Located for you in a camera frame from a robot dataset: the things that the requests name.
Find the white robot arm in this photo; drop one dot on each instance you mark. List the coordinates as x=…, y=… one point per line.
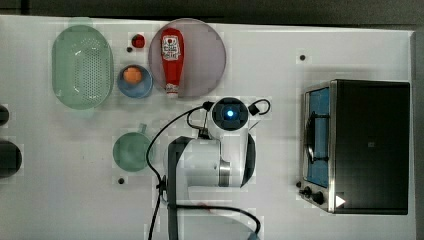
x=223, y=155

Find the green mug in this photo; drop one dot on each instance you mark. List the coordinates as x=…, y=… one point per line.
x=132, y=150

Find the grey round plate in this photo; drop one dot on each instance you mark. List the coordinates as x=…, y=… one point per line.
x=204, y=61

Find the blue bowl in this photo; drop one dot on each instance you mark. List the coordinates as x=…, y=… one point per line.
x=140, y=90

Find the red ketchup bottle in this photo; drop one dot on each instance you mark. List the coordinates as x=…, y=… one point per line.
x=172, y=54

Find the orange ball fruit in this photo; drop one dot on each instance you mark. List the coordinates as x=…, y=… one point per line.
x=132, y=75

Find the small red strawberry toy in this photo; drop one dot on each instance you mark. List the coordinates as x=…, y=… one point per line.
x=138, y=41

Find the black toaster oven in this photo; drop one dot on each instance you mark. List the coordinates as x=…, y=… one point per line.
x=356, y=147

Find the green perforated colander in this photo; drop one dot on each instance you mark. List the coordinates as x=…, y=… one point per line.
x=82, y=65

